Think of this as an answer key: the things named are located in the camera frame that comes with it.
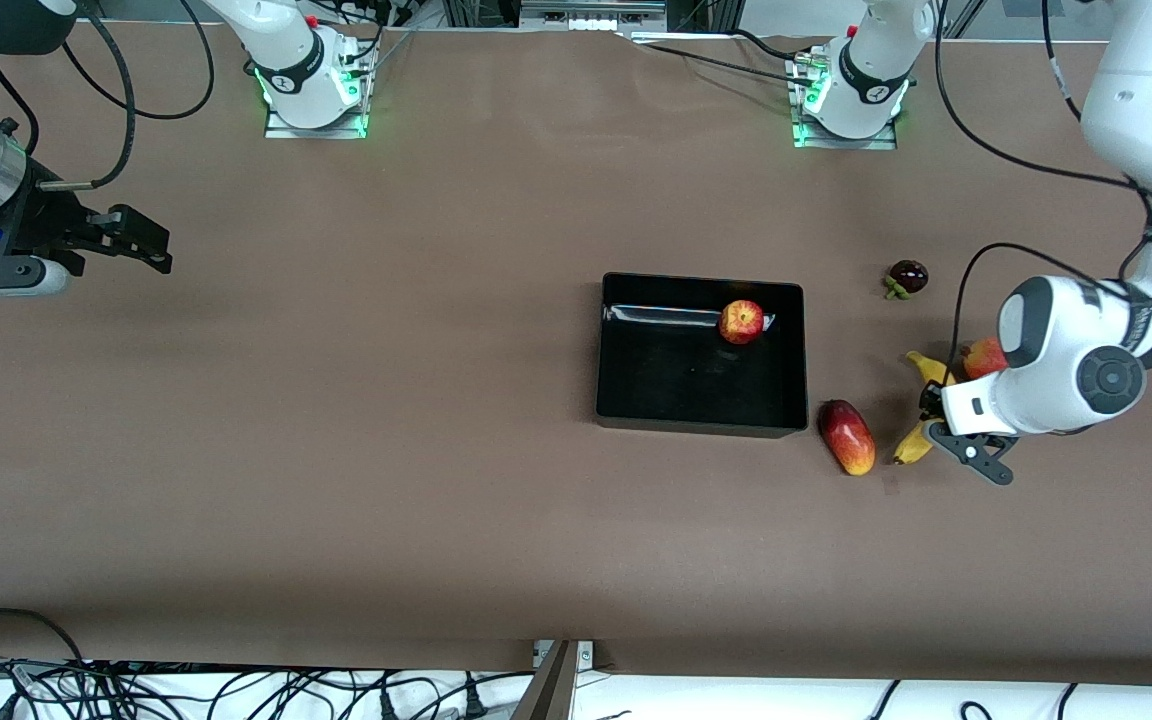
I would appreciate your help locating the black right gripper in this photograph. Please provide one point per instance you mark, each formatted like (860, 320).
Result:
(44, 222)

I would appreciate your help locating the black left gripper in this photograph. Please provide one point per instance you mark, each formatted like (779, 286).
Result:
(930, 402)

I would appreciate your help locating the yellow banana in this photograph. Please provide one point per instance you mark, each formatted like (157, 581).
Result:
(911, 445)

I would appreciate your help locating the red yellow apple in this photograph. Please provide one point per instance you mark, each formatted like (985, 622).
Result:
(741, 322)

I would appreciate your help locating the black plastic box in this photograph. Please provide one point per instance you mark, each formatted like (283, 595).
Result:
(656, 390)

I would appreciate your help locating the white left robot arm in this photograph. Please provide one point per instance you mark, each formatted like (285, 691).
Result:
(1066, 380)

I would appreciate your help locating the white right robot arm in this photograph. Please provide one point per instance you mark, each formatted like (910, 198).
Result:
(286, 70)

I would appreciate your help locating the red apple on table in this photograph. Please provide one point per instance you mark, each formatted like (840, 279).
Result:
(984, 358)

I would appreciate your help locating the red yellow mango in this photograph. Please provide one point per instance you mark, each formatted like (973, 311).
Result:
(846, 437)

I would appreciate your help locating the dark purple mangosteen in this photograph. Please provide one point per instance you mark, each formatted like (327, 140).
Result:
(908, 275)

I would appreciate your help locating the metal equipment rack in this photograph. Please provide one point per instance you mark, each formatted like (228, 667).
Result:
(586, 12)

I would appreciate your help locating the metal table edge bracket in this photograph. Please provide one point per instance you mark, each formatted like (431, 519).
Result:
(584, 655)

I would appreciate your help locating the dark metal post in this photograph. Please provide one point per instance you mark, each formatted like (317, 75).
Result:
(546, 695)

